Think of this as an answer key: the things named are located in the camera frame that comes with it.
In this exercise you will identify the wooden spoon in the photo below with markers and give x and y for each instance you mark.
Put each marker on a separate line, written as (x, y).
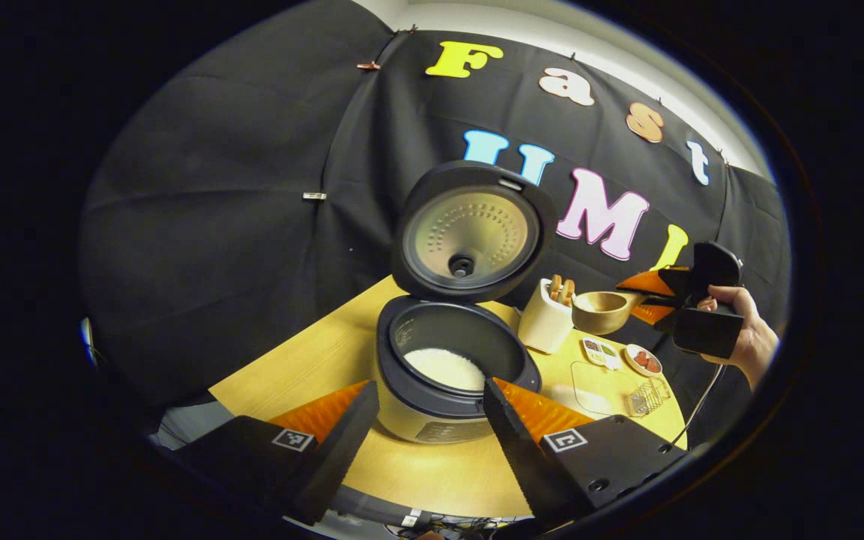
(601, 304)

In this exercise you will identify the toast slice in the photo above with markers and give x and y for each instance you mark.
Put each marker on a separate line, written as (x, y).
(568, 292)
(554, 287)

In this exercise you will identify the red meat slice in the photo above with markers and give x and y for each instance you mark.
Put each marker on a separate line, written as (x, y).
(640, 358)
(652, 365)

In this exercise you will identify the white rice container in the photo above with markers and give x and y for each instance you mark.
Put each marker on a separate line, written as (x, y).
(589, 397)

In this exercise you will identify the black backdrop cloth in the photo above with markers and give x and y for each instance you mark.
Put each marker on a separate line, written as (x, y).
(214, 225)

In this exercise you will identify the white toaster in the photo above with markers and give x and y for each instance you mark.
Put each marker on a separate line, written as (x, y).
(541, 326)

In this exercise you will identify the white rice heap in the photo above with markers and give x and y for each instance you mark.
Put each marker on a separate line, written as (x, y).
(443, 367)

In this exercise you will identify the red cloth clip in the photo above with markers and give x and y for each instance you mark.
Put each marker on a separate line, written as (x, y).
(368, 66)

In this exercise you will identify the white divided grain dish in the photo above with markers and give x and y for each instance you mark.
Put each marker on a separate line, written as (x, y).
(601, 354)

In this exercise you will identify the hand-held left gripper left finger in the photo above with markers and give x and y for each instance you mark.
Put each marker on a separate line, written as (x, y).
(334, 457)

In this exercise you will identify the dark rice cooker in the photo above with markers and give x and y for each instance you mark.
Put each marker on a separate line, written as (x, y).
(432, 420)

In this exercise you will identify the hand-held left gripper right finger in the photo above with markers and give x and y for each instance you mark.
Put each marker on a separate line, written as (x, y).
(526, 457)

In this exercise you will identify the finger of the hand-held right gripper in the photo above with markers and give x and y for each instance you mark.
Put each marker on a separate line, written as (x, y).
(709, 334)
(717, 266)

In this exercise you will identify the silver cloth clip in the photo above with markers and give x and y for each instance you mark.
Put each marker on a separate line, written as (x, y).
(314, 196)

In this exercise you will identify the white round plate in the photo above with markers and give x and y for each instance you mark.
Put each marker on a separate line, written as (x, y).
(629, 361)

